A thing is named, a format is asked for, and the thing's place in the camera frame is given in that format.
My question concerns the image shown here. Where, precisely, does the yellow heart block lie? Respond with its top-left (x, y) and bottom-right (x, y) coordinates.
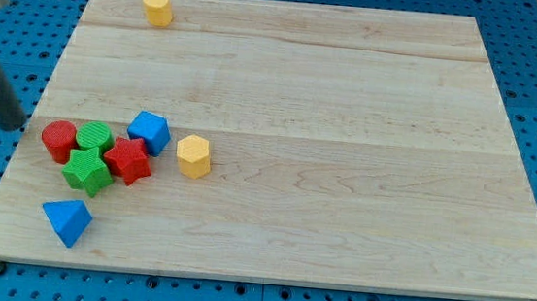
top-left (142, 0), bottom-right (173, 27)

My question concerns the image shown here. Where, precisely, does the yellow hexagon block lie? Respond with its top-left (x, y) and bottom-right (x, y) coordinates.
top-left (176, 134), bottom-right (211, 180)

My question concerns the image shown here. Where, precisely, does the blue triangle block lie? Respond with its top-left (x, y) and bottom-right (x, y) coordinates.
top-left (42, 199), bottom-right (93, 249)

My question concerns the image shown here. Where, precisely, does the green cylinder block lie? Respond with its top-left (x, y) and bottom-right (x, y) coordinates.
top-left (76, 121), bottom-right (115, 153)

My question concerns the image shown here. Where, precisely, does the red star block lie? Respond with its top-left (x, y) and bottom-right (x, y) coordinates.
top-left (103, 136), bottom-right (151, 186)

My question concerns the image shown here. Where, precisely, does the wooden board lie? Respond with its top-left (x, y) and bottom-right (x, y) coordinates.
top-left (0, 0), bottom-right (537, 301)

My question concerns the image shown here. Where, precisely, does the green star block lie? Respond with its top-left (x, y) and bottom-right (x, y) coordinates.
top-left (62, 147), bottom-right (114, 198)

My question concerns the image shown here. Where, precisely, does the blue cube block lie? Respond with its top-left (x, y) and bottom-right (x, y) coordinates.
top-left (127, 111), bottom-right (171, 157)

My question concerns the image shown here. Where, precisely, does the red cylinder block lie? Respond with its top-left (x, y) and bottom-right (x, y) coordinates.
top-left (41, 120), bottom-right (79, 165)

